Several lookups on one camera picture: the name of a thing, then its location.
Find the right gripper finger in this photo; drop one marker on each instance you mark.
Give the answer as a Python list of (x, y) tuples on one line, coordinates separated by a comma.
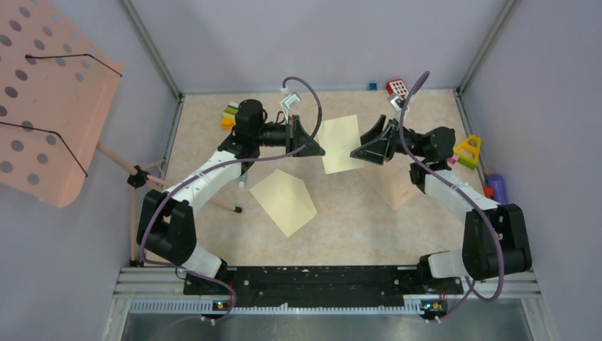
[(374, 131), (375, 151)]

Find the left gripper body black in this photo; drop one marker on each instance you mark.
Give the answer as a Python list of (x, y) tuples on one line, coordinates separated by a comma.
[(289, 135)]

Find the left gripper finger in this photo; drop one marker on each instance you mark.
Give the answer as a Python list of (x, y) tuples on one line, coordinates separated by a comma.
[(308, 129), (310, 148)]

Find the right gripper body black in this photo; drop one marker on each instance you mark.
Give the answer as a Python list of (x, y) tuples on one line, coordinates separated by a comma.
[(395, 141)]

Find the letter sheet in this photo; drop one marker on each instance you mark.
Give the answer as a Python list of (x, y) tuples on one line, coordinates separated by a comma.
[(339, 137)]

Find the pink paper sheet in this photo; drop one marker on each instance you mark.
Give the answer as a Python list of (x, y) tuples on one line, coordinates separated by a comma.
[(391, 181)]

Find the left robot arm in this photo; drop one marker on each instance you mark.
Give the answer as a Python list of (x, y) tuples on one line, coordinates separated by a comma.
[(167, 223)]

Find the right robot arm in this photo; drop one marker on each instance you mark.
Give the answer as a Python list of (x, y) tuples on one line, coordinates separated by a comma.
[(495, 236)]

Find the yellow envelope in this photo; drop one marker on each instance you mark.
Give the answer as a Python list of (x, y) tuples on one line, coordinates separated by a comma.
[(286, 200)]

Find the red toy block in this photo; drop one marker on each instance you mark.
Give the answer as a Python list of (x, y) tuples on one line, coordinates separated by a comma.
[(397, 87)]

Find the stacked colourful toy blocks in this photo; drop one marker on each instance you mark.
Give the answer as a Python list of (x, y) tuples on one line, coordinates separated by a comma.
[(228, 119)]

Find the yellow green toy block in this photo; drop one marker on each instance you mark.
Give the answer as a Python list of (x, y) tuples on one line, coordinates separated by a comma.
[(468, 152)]

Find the pink perforated music stand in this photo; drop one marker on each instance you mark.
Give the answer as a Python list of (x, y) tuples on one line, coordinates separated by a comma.
[(57, 91)]

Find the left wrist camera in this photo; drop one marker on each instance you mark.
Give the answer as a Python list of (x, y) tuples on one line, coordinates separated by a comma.
[(289, 100)]

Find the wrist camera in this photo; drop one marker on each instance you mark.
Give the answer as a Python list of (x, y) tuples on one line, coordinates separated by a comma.
[(289, 100), (397, 103)]

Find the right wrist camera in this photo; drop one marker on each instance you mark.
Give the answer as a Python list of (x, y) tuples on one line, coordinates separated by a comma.
[(397, 103)]

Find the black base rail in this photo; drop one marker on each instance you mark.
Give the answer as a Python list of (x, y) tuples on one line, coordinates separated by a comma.
[(312, 290)]

